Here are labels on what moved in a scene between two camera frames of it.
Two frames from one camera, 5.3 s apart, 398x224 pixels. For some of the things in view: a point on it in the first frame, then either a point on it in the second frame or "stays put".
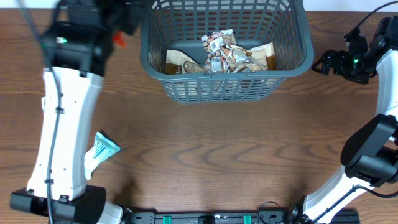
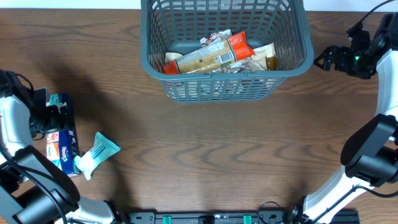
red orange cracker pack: x=119 y=38 → x=218 y=53
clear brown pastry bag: x=262 y=57 stays put
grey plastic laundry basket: x=172 y=25 stays put
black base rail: x=263 y=217 stays put
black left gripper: x=134 y=17 → x=55 y=120
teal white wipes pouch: x=102 y=148 stays put
